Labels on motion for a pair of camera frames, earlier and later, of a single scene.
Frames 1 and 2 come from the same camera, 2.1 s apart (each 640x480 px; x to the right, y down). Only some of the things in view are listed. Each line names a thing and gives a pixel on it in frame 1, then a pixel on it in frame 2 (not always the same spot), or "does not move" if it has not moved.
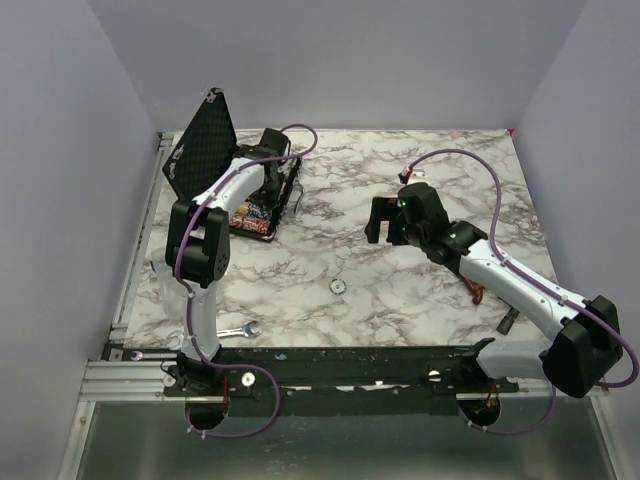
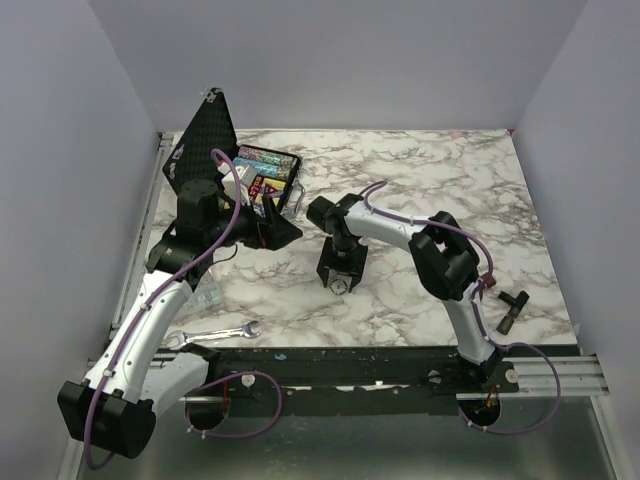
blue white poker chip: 338,286 does not move
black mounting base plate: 417,382 does not move
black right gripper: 383,209 → 353,268
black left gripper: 277,192 → 273,231
